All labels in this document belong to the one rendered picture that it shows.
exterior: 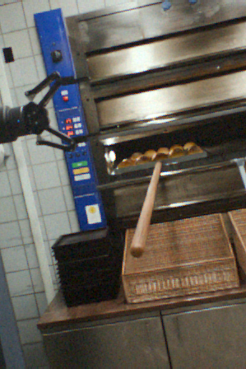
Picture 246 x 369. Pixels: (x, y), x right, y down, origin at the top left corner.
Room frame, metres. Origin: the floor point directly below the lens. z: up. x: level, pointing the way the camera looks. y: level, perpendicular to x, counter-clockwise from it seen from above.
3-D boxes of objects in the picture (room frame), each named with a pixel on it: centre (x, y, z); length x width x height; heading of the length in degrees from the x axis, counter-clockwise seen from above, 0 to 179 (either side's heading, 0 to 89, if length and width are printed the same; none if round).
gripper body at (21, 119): (1.20, 0.19, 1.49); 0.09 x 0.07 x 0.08; 82
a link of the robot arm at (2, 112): (1.21, 0.27, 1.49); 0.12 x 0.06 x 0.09; 172
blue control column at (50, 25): (3.68, 0.11, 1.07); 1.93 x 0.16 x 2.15; 173
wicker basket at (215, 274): (2.43, -0.21, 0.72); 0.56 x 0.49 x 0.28; 82
